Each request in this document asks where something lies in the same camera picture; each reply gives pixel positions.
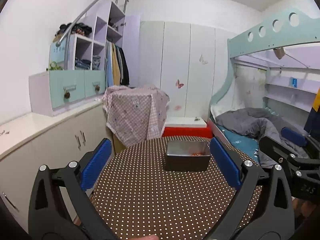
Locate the hanging clothes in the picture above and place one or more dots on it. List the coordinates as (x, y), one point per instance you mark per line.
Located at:
(117, 72)

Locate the brown polka dot tablecloth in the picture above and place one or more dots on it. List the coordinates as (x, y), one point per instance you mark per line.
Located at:
(136, 196)

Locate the cream low cabinet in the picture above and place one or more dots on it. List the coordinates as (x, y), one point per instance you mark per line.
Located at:
(33, 140)

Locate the person's left hand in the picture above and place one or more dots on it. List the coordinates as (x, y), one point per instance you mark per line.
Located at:
(149, 237)

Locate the white wardrobe with butterflies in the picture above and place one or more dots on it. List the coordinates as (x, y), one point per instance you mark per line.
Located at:
(187, 61)

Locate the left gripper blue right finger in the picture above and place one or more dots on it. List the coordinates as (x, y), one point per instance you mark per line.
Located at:
(240, 174)

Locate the teal drawer shelf unit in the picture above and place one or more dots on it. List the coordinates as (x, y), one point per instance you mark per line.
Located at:
(57, 90)

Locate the teal bed sheet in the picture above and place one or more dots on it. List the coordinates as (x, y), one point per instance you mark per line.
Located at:
(247, 145)

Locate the metal stair handrail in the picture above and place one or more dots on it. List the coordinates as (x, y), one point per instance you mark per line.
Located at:
(89, 17)

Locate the yellow navy jacket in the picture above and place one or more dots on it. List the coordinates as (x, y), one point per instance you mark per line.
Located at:
(312, 124)

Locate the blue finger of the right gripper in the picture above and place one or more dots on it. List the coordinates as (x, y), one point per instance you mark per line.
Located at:
(293, 136)

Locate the teal bunk bed frame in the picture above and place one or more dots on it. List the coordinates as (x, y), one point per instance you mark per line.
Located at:
(274, 65)

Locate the grey metal jewelry box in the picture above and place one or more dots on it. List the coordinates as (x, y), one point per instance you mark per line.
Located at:
(187, 156)

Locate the grey duvet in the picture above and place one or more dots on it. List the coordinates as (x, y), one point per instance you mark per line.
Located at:
(257, 123)

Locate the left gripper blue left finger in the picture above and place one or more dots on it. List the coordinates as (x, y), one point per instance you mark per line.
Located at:
(78, 177)

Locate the red storage box white lid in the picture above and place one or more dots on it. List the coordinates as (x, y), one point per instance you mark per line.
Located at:
(184, 126)

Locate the pink checkered bear cloth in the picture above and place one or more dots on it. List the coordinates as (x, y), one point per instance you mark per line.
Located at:
(135, 114)

